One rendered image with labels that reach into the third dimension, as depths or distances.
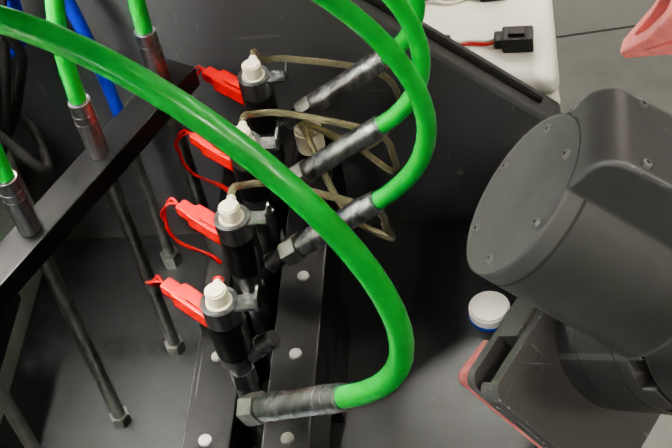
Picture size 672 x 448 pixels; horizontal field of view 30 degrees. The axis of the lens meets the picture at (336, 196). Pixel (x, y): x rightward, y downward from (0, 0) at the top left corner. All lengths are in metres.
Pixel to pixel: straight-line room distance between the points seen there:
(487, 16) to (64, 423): 0.57
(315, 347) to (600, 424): 0.54
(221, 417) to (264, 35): 0.35
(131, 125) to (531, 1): 0.45
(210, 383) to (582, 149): 0.67
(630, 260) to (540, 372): 0.12
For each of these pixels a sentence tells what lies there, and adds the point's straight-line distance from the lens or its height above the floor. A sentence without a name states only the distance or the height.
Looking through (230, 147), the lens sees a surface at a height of 1.37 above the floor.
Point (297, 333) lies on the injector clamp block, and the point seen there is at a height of 0.98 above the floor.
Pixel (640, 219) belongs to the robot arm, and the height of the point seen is 1.51.
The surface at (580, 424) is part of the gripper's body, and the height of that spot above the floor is 1.37.
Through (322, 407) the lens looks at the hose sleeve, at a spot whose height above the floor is 1.16.
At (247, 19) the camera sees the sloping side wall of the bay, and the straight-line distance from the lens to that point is 1.11.
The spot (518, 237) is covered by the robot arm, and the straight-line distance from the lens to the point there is 0.38.
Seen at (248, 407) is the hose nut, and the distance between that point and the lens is 0.82.
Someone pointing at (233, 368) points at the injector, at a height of 1.04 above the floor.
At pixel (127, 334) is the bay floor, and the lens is 1.26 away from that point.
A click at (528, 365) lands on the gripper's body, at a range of 0.48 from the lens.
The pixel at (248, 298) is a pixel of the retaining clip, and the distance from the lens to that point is 0.90.
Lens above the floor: 1.79
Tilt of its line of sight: 46 degrees down
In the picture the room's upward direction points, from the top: 12 degrees counter-clockwise
